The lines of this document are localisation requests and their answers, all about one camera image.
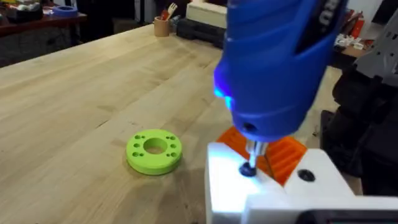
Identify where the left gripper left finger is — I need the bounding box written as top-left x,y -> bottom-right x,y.
204,126 -> 285,224

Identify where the dark brown side table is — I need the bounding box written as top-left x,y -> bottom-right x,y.
0,11 -> 88,47

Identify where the tan wooden cup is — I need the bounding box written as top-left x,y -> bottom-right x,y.
153,16 -> 172,38

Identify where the grey perforated wrist plate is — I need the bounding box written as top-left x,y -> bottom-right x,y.
353,8 -> 398,87

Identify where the blue electric screwdriver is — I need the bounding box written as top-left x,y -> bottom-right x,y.
213,0 -> 349,170

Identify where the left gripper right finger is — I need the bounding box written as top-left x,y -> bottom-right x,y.
266,136 -> 356,197

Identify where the wooden fork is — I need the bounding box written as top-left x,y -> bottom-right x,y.
167,2 -> 178,21

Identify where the black screw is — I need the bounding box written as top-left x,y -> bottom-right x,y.
238,161 -> 257,179

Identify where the green disc with holes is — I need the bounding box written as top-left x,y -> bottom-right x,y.
125,129 -> 183,176

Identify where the cream box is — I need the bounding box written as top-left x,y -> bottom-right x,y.
185,0 -> 228,29

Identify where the blue tape roll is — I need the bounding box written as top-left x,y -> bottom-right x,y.
52,5 -> 79,18

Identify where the black case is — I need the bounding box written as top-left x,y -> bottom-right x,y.
175,17 -> 225,49

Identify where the heap of white parts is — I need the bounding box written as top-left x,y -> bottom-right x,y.
334,32 -> 365,50

